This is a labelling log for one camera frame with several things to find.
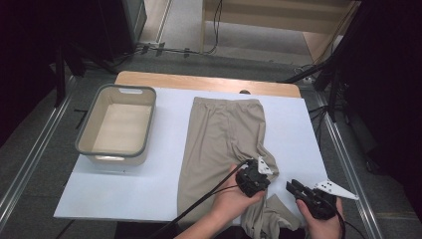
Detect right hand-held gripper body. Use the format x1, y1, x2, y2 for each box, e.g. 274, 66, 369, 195
297, 179, 359, 221

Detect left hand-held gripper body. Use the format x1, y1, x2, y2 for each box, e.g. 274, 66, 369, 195
235, 156, 274, 199

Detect beige pants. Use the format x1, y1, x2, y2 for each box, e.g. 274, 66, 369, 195
177, 97, 308, 239

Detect beige basket with grey rim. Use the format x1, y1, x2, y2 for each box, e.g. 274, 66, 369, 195
75, 84, 157, 167

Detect person's right hand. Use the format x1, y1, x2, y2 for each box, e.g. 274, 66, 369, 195
296, 198, 344, 239

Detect person's left hand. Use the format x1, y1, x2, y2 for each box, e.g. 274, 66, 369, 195
210, 163, 267, 224

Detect white table mat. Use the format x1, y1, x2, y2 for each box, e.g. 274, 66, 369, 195
53, 87, 343, 229

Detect black metal stand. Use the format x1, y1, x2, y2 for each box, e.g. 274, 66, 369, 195
280, 0, 366, 123
54, 42, 117, 108

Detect dark curtain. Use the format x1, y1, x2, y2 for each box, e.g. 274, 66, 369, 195
0, 0, 103, 147
341, 0, 422, 220

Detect light wooden furniture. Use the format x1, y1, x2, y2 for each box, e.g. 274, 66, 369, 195
200, 0, 362, 65

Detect dark grey cabinet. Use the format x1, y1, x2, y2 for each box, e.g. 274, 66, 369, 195
99, 0, 148, 63

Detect right hand-held gripper cable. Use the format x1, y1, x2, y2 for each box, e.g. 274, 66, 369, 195
333, 209, 366, 239

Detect hand-held gripper cable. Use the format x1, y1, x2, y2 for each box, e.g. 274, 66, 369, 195
147, 160, 250, 239
333, 209, 366, 239

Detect metal floor rail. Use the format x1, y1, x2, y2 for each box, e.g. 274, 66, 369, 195
311, 90, 386, 239
0, 76, 80, 231

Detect left hand-held gripper cable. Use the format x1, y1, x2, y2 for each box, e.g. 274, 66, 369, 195
147, 160, 250, 239

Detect thin black floor cables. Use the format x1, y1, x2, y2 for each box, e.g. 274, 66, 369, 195
308, 104, 333, 141

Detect black floor cables with plugs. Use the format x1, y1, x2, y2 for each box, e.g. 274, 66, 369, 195
112, 41, 204, 66

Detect black hanging cable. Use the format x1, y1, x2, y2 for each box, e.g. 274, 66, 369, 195
202, 0, 224, 56

